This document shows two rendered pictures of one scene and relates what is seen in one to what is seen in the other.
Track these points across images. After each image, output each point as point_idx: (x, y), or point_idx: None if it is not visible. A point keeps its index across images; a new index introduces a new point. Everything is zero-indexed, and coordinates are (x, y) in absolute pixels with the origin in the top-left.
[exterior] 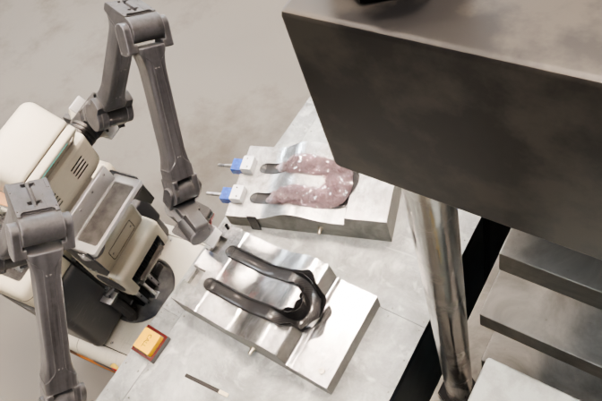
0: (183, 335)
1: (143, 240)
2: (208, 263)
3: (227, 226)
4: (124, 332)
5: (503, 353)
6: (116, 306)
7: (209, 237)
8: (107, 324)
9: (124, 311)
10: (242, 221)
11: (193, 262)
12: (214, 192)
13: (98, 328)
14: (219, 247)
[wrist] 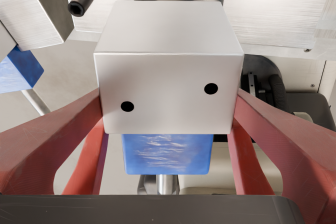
0: None
1: (226, 167)
2: None
3: (79, 1)
4: (296, 78)
5: None
6: (288, 110)
7: (197, 55)
8: (302, 104)
9: (284, 96)
10: None
11: (244, 51)
12: (33, 105)
13: (315, 112)
14: None
